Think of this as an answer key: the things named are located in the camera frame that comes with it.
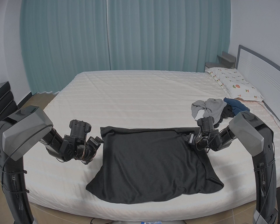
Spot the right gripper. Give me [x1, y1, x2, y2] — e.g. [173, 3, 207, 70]
[187, 132, 211, 151]

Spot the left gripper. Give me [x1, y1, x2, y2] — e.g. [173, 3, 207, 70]
[76, 136, 103, 166]

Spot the black shirt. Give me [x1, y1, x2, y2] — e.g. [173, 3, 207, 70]
[85, 126, 224, 205]

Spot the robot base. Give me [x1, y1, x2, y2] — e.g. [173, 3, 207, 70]
[109, 219, 173, 224]

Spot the pile of clothes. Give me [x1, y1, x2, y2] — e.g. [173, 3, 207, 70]
[191, 98, 251, 129]

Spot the white printed pillow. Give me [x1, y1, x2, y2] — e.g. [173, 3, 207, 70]
[204, 67, 264, 102]

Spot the bed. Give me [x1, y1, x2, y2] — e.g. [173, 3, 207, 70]
[21, 45, 280, 222]

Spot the grey bedside table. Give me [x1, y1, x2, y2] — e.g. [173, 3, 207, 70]
[205, 51, 236, 72]

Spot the black chest of drawers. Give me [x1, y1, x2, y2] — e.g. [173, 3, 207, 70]
[0, 81, 18, 119]

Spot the blue-green curtain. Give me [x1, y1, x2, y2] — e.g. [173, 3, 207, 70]
[20, 0, 109, 94]
[108, 0, 231, 72]

